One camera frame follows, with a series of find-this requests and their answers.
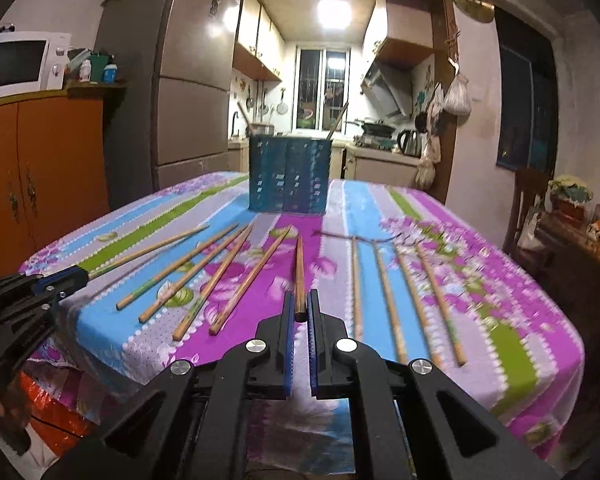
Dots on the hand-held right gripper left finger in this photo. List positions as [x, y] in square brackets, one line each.
[289, 360]

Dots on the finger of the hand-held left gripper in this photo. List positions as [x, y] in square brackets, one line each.
[40, 307]
[65, 276]

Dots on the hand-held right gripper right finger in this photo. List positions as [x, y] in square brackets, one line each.
[314, 360]

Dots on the dark brown chopstick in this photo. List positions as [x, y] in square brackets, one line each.
[300, 280]

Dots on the pale bamboo chopstick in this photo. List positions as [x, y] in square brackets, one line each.
[150, 252]
[440, 305]
[250, 282]

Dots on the group of wooden chopsticks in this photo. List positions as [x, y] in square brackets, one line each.
[177, 266]

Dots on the blue plastic utensil basket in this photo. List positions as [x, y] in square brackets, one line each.
[287, 175]

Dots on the person's left hand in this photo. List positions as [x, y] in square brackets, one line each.
[0, 417]

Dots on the orange plastic sheet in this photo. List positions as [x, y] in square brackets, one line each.
[45, 410]

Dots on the floral striped tablecloth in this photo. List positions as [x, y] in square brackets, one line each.
[330, 260]

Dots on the orange wooden cabinet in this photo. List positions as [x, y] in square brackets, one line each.
[45, 175]

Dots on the white small bottle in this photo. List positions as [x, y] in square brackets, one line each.
[85, 71]

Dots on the blue lidded jar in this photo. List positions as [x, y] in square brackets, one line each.
[110, 74]

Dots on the white microwave oven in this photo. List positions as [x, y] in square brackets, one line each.
[17, 65]

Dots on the grey refrigerator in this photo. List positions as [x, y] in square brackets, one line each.
[190, 85]

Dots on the electric kettle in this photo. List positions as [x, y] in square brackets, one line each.
[410, 142]

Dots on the thin brown stick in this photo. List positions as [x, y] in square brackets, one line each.
[338, 121]
[244, 119]

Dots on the gas stove with wok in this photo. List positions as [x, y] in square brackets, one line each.
[375, 129]

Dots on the hanging metal strainer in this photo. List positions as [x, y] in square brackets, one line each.
[282, 107]

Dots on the hanging cloth bags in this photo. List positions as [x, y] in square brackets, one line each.
[430, 135]

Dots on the wooden chair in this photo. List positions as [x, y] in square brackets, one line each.
[527, 210]

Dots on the kitchen window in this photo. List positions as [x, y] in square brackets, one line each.
[322, 87]

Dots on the dark wooden side table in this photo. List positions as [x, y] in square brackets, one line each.
[580, 270]

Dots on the metal range hood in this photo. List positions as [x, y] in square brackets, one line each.
[382, 87]

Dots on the white hanging plastic bag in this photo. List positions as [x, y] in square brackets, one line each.
[457, 95]

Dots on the upper kitchen cabinets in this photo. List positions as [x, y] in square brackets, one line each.
[257, 42]

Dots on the flower basket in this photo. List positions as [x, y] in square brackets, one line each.
[570, 195]

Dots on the dark window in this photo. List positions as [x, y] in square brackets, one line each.
[525, 100]

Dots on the ceiling light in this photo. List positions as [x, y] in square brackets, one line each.
[332, 12]

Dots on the round gold wall plate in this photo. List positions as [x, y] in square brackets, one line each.
[472, 0]

